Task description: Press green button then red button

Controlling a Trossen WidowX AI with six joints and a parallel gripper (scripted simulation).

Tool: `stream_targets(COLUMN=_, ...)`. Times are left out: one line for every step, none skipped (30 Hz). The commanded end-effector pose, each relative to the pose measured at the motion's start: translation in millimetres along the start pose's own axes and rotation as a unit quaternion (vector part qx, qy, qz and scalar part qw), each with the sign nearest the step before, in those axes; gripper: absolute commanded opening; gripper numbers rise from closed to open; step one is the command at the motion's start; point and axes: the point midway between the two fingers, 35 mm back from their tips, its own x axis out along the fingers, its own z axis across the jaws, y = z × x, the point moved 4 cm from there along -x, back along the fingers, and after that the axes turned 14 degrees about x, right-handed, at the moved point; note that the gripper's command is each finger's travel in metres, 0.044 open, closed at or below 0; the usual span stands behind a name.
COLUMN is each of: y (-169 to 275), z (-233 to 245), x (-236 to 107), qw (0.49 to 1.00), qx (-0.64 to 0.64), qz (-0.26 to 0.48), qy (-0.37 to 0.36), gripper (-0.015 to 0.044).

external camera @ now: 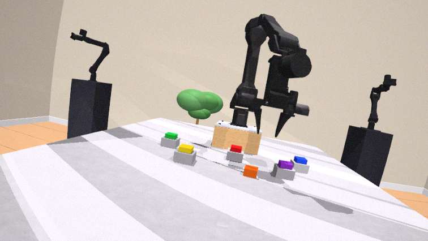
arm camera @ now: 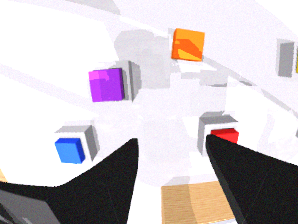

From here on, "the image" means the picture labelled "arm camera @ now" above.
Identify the red button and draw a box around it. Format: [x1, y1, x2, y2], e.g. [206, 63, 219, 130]
[197, 116, 241, 157]

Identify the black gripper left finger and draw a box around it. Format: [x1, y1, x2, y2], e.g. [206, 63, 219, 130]
[0, 137, 140, 224]

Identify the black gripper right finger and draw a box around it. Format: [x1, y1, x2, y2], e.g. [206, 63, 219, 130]
[205, 135, 298, 224]

